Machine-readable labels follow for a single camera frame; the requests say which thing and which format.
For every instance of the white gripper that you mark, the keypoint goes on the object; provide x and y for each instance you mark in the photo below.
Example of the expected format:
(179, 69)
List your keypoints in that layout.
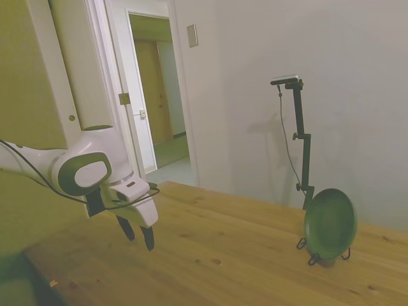
(143, 213)

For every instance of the green plate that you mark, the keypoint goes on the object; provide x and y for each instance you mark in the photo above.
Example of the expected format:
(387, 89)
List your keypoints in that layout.
(330, 223)

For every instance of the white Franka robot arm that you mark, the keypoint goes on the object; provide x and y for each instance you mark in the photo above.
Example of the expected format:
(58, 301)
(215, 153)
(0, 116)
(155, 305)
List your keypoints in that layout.
(38, 159)

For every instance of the brass door hinge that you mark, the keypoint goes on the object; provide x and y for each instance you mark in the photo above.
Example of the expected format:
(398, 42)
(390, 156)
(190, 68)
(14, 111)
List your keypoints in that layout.
(124, 99)

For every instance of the brown wooden door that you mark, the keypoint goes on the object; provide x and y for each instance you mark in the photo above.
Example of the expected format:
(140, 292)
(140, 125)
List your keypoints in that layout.
(150, 89)

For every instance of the white door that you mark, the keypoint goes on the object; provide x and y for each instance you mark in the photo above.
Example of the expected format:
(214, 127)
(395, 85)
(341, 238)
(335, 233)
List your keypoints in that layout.
(83, 63)

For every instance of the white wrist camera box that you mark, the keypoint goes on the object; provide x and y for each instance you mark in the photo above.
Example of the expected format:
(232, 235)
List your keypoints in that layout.
(130, 188)

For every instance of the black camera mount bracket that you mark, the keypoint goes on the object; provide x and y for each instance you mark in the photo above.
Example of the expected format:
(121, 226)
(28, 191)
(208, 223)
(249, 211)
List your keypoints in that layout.
(94, 204)

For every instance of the white door frame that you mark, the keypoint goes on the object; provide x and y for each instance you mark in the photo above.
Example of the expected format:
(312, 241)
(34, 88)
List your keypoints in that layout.
(183, 95)

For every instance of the black camera stand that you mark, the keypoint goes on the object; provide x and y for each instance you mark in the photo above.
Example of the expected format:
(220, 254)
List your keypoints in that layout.
(299, 108)

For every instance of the beige wall switch plate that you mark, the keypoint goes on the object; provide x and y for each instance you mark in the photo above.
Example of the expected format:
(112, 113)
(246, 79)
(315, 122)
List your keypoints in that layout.
(192, 35)

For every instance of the grey camera on stand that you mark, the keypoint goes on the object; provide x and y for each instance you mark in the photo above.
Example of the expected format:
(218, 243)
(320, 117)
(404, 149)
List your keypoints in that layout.
(285, 79)

